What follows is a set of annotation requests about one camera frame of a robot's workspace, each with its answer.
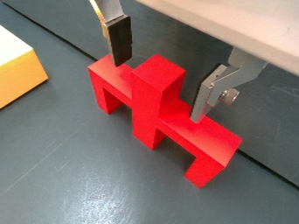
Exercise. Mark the red cross-shaped block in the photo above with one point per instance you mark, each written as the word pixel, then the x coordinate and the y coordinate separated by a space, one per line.
pixel 150 90

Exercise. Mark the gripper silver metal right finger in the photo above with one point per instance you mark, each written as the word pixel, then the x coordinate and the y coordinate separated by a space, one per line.
pixel 219 86

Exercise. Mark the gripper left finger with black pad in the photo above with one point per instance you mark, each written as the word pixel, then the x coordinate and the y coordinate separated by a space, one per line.
pixel 117 29

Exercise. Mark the yellow base board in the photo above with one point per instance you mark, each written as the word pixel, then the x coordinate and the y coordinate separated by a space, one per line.
pixel 22 72

